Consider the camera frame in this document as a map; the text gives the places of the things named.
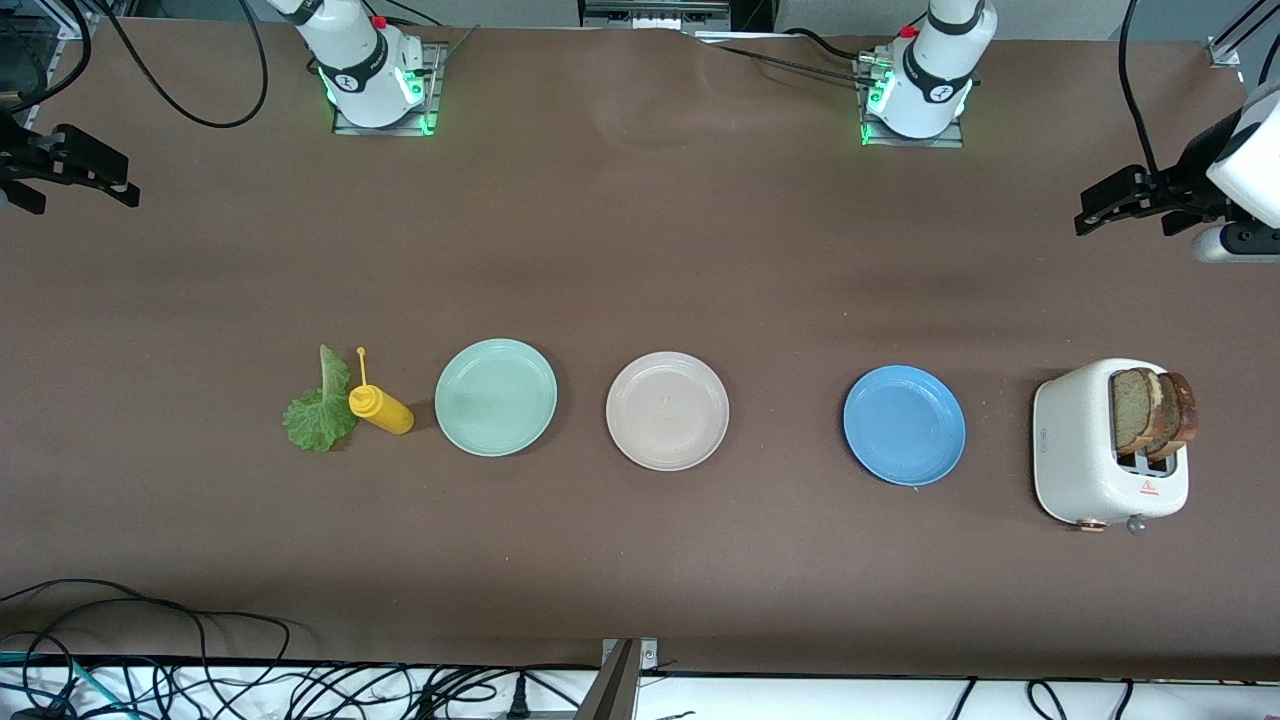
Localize dark crust bread slice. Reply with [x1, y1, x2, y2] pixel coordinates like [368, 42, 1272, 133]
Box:
[1148, 372, 1199, 463]

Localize light crust bread slice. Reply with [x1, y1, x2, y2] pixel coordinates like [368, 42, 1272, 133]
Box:
[1110, 367, 1166, 456]

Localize green lettuce leaf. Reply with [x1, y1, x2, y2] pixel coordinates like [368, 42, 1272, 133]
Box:
[282, 345, 359, 453]

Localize blue plate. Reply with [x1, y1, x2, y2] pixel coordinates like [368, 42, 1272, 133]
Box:
[842, 364, 967, 488]

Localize mint green plate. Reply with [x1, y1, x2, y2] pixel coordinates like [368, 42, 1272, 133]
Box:
[434, 338, 559, 458]

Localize beige plate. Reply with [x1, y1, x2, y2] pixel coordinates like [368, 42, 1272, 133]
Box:
[605, 351, 731, 472]

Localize white toaster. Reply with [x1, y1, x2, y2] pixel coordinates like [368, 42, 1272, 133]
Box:
[1032, 358, 1191, 536]

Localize yellow squeeze bottle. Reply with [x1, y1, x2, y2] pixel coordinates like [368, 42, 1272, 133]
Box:
[348, 347, 415, 436]

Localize grey metal box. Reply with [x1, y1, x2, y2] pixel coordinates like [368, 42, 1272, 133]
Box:
[578, 0, 733, 31]

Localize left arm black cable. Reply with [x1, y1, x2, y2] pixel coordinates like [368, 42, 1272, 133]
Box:
[1118, 0, 1166, 181]

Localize aluminium frame profile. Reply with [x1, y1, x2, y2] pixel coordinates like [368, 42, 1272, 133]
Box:
[0, 0, 111, 101]
[1205, 0, 1280, 69]

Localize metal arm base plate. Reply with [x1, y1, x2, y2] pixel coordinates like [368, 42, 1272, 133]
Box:
[858, 55, 966, 149]
[332, 42, 447, 137]

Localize black cable on tabletop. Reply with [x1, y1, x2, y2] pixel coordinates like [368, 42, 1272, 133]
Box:
[690, 28, 886, 89]

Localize looped black floor cable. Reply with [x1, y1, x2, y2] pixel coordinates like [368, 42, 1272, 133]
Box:
[0, 578, 293, 666]

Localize teal cable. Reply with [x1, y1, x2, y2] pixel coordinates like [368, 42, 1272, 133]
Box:
[0, 650, 131, 720]

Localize metal table edge bracket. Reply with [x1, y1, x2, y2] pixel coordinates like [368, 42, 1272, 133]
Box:
[596, 637, 659, 720]

